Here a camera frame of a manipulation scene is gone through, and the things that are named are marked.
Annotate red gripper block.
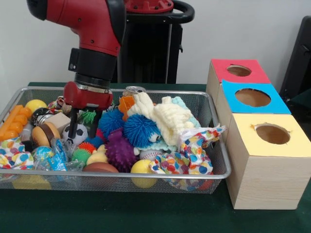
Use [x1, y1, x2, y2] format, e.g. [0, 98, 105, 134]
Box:
[63, 81, 114, 139]

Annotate blue spiky ball with eyes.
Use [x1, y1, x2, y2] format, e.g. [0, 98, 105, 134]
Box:
[123, 114, 162, 148]

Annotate cream waffle cloth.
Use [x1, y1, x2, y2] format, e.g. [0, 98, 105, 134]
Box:
[127, 93, 195, 146]

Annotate mint waffle cloth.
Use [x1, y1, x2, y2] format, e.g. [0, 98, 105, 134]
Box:
[135, 96, 202, 152]

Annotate shallow silver mesh bin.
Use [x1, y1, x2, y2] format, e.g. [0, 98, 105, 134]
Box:
[0, 86, 231, 195]

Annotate wooden box with three holes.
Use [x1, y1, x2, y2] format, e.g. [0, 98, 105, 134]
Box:
[206, 58, 311, 210]

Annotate small soccer ball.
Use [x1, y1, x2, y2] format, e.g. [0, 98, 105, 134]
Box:
[62, 122, 88, 146]

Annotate toy burger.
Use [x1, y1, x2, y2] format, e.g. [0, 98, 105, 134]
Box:
[31, 121, 61, 148]

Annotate purple spiky toy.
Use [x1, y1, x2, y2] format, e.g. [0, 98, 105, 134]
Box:
[104, 128, 139, 173]

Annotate yellow ball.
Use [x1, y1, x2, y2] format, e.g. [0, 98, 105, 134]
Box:
[130, 159, 158, 189]

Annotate dark green table cloth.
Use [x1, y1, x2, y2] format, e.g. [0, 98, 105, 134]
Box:
[290, 87, 311, 115]
[0, 82, 311, 233]

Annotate polka dot paper napkin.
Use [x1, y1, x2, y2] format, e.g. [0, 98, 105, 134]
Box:
[148, 123, 228, 192]

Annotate black stand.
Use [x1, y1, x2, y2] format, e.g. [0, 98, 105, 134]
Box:
[279, 16, 311, 98]

